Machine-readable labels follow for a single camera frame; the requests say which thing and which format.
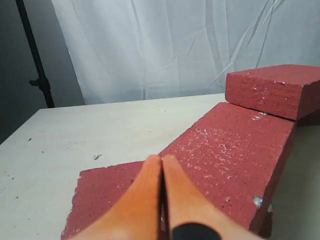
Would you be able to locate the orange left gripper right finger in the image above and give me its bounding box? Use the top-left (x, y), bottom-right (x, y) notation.
top-left (162, 154), bottom-right (260, 240)

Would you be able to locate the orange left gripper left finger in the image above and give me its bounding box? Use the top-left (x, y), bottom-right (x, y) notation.
top-left (61, 155), bottom-right (160, 240)

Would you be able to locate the red brick with white scuffs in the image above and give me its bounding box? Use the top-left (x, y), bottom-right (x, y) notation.
top-left (60, 101), bottom-right (297, 240)

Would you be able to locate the red brick underneath stack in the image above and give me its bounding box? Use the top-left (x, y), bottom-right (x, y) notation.
top-left (254, 204), bottom-right (273, 239)

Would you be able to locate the white wrinkled backdrop cloth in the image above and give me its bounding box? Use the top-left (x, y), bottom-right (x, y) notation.
top-left (52, 0), bottom-right (320, 104)

